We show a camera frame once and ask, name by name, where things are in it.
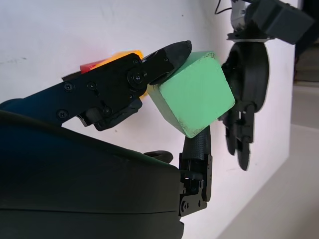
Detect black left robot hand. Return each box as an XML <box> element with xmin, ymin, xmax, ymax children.
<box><xmin>219</xmin><ymin>41</ymin><xmax>270</xmax><ymax>172</ymax></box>

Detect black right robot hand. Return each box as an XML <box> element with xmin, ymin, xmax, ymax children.
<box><xmin>0</xmin><ymin>39</ymin><xmax>213</xmax><ymax>239</ymax></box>

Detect green block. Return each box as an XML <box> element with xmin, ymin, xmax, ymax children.
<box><xmin>147</xmin><ymin>50</ymin><xmax>236</xmax><ymax>139</ymax></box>

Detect yellow block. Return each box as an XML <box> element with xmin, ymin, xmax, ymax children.
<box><xmin>99</xmin><ymin>49</ymin><xmax>151</xmax><ymax>101</ymax></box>

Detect red block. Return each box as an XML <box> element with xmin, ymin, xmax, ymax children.
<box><xmin>79</xmin><ymin>61</ymin><xmax>102</xmax><ymax>75</ymax></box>

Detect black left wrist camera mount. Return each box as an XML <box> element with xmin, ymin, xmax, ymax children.
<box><xmin>245</xmin><ymin>0</ymin><xmax>315</xmax><ymax>46</ymax></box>

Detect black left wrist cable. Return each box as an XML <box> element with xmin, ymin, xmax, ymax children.
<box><xmin>214</xmin><ymin>0</ymin><xmax>234</xmax><ymax>16</ymax></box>

